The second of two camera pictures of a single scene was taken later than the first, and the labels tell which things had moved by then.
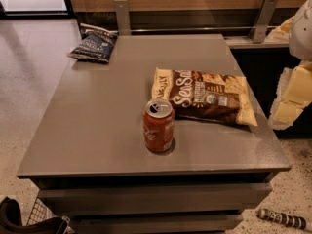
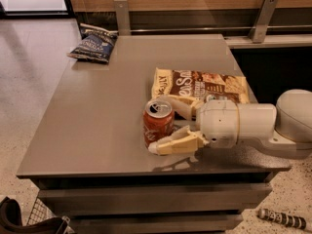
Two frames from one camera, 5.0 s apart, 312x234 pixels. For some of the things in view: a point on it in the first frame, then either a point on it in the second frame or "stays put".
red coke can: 159,125 stays put
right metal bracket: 262,21 stays put
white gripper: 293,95 → 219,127
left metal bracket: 123,18 stays put
